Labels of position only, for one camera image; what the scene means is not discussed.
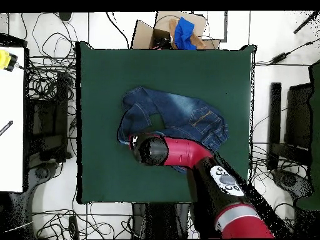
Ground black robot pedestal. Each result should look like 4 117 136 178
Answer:
131 202 192 239

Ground tan brown cloth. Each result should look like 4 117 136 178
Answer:
168 19 208 50

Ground blue denim jeans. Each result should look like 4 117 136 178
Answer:
116 86 229 174

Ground dark green table cloth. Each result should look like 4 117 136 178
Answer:
75 41 258 205

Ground white board with dark frame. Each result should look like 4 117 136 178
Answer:
193 11 228 43

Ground dark grey round object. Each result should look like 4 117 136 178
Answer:
58 12 73 23

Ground green cloth on side table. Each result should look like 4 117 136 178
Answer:
296 59 320 211

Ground black power strip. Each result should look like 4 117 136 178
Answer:
68 215 79 239

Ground black rod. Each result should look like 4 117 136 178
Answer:
293 11 319 34

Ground bright blue cloth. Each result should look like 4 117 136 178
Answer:
173 16 198 50

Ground black power adapter with cable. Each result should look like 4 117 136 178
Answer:
269 37 320 64

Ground yellow and black tool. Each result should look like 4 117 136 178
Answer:
0 49 19 73

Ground black marker pen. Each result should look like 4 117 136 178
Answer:
0 120 14 137

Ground white side table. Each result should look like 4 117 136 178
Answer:
0 46 25 193

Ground brown cardboard box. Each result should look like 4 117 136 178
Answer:
131 11 221 50

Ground black chair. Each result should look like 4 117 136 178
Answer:
24 71 73 168

